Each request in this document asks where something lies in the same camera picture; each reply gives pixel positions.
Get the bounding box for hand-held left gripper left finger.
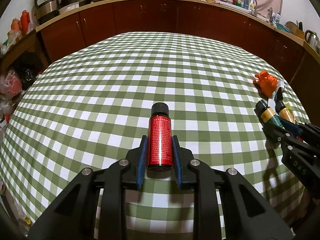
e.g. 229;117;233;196
27;135;148;240

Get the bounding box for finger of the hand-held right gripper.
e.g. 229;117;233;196
279;119;320;143
262;123;294;155

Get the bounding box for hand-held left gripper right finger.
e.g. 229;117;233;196
171;135;293;240

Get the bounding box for brown bottle orange label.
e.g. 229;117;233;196
279;101;295;123

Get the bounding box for red bottle black cap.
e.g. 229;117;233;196
146;102;173;169

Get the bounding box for grey foil packet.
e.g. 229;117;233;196
271;81;287;105

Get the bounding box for orange wrapper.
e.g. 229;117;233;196
252;70;278;97

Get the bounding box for green checked tablecloth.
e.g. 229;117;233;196
0;32;312;240

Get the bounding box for steel kettle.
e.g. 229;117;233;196
304;29;320;50

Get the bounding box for tall chrome faucet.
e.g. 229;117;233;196
245;0;258;15

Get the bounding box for red lower cabinets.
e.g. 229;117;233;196
37;0;320;98

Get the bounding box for pile of plastic bags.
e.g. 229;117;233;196
0;30;33;120

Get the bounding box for orange plastic bottle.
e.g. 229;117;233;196
20;10;30;32

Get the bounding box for steel rice cooker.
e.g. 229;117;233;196
34;0;60;24

